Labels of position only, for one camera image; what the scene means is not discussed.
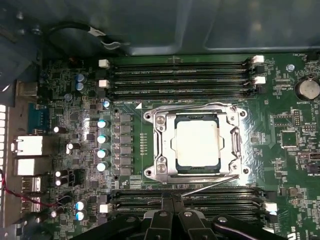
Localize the thin red black wire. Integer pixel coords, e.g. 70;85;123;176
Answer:
0;169;67;209

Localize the metal socket cover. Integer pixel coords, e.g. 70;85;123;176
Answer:
153;109;243;176

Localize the thin metal locking lever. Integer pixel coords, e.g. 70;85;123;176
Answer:
147;101;240;114
164;173;240;198

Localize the black PC case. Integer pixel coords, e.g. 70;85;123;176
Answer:
0;0;320;240

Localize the CPU socket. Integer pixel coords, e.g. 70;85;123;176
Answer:
143;101;251;185

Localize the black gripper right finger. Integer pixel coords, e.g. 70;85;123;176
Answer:
172;192;288;240

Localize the green motherboard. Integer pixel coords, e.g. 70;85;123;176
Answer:
37;51;320;240

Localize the silver rear port block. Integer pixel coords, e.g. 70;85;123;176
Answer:
11;135;45;156
13;157;46;176

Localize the blue rear port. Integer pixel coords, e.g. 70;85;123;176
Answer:
27;102;50;134

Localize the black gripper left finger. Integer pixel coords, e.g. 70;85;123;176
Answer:
77;192;174;240

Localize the silver CPU chip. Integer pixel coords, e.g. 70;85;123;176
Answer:
174;116;222;174

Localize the black cable white label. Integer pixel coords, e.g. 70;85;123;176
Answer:
46;21;132;51

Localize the silver coin battery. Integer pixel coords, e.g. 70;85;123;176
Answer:
294;76;320;101

